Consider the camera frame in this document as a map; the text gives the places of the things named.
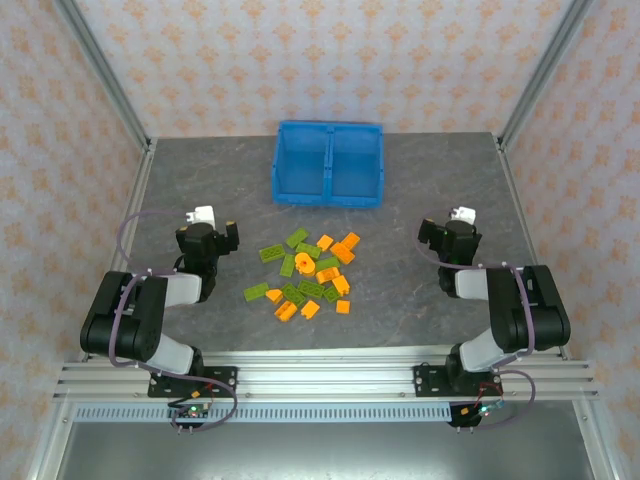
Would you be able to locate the green lego plate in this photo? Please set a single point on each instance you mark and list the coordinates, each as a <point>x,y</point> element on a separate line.
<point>311,288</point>
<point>255,292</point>
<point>297,237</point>
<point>293,294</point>
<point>271,253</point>
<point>308,249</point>

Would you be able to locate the green lego brick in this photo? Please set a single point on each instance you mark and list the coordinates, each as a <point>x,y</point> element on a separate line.
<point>327,263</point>
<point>287,265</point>

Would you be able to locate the large orange lego brick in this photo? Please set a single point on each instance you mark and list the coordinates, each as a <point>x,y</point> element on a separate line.
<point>342,253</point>

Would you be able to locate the small square green lego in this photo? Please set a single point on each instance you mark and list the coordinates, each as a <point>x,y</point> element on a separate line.
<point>332,294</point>

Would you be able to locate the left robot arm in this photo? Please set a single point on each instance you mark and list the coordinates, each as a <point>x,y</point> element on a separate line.
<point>125,320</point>

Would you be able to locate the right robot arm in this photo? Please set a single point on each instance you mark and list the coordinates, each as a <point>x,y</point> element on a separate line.
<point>525,320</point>

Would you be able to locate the round orange lego piece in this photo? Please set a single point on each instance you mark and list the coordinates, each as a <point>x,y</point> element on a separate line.
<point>304,263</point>

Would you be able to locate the blue plastic bin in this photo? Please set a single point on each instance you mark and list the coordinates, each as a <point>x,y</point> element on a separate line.
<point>300,165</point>
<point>357,165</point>

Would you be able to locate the small circuit board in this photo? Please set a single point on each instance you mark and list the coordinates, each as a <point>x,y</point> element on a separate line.
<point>484,411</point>
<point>192,412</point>

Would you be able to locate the grey metal sheet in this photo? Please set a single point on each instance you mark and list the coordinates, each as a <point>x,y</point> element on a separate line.
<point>325,452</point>

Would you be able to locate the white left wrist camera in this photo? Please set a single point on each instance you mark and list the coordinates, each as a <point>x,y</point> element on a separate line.
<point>202,215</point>

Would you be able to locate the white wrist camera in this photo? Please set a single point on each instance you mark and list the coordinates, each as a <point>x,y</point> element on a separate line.
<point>202,215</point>
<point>465,215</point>

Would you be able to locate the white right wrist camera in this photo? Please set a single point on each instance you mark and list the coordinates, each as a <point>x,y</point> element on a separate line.
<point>465,215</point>

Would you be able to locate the aluminium side rail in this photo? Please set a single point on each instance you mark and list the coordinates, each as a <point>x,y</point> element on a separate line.
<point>518,200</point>
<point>134,200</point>

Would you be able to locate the wide aluminium base rail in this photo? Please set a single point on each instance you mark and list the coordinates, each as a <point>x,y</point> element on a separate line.
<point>325,375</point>

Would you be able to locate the aluminium frame post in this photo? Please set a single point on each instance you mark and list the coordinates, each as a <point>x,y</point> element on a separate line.
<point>105,75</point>
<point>545,75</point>

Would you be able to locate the aluminium frame leg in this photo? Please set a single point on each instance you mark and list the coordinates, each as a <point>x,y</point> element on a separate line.
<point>50,445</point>
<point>597,445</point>

